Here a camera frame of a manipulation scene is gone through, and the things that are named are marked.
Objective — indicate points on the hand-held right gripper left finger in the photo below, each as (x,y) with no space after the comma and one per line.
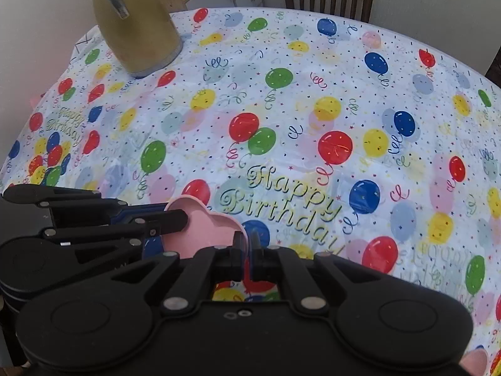
(237,258)

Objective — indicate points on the beige thermos jug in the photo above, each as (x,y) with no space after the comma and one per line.
(137,27)

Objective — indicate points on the pink heart-shaped dish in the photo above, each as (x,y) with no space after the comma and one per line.
(207,227)

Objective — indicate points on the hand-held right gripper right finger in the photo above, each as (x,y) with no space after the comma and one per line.
(256,260)

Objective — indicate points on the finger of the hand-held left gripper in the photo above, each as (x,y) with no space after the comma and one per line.
(168,221)
(152,248)

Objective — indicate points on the balloon print tablecloth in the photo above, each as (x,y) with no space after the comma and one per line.
(313,86)

